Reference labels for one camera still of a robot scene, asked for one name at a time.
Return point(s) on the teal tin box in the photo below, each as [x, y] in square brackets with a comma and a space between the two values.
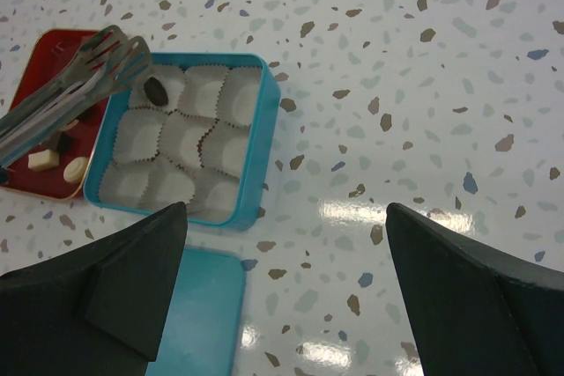
[258, 150]

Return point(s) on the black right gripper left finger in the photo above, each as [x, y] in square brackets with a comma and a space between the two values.
[100, 309]

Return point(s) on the metal tongs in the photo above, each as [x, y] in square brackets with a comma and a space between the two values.
[106, 63]

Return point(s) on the dark oval leaf chocolate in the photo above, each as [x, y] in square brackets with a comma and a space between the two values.
[155, 92]

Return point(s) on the white rectangular chocolate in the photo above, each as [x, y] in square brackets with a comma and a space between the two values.
[43, 160]

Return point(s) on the white oval swirl chocolate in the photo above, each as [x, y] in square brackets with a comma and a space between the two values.
[74, 172]

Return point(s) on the teal tin lid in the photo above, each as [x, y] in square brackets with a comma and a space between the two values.
[202, 327]

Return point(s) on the dark square chocolate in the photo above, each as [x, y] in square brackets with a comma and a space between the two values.
[58, 142]

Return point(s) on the red lacquer tray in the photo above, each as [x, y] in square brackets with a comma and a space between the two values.
[52, 51]

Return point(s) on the white paper cup liners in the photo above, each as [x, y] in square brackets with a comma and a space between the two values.
[191, 150]

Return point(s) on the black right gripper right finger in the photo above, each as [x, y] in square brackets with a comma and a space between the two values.
[473, 309]

